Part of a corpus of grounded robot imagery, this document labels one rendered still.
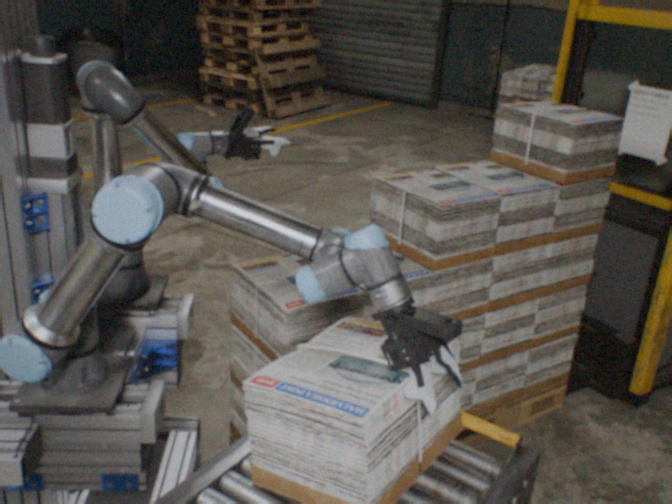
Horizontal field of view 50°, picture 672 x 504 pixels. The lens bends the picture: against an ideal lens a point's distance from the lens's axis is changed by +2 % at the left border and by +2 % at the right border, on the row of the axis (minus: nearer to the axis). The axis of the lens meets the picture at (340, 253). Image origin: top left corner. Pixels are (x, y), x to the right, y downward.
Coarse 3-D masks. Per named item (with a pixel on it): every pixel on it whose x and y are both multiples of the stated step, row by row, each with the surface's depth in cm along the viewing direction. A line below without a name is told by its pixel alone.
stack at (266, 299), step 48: (240, 288) 235; (288, 288) 222; (432, 288) 244; (480, 288) 258; (528, 288) 274; (240, 336) 240; (288, 336) 213; (480, 336) 266; (528, 336) 284; (480, 384) 278; (240, 432) 256
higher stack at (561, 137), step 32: (512, 128) 278; (544, 128) 266; (576, 128) 255; (608, 128) 266; (544, 160) 269; (576, 160) 262; (608, 160) 273; (576, 192) 269; (608, 192) 279; (576, 224) 276; (576, 256) 284; (544, 288) 279; (576, 288) 292; (544, 320) 286; (576, 320) 301; (544, 352) 295
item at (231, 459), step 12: (240, 444) 156; (216, 456) 152; (228, 456) 152; (240, 456) 152; (204, 468) 148; (216, 468) 148; (228, 468) 148; (192, 480) 144; (204, 480) 145; (216, 480) 145; (168, 492) 141; (180, 492) 141; (192, 492) 141
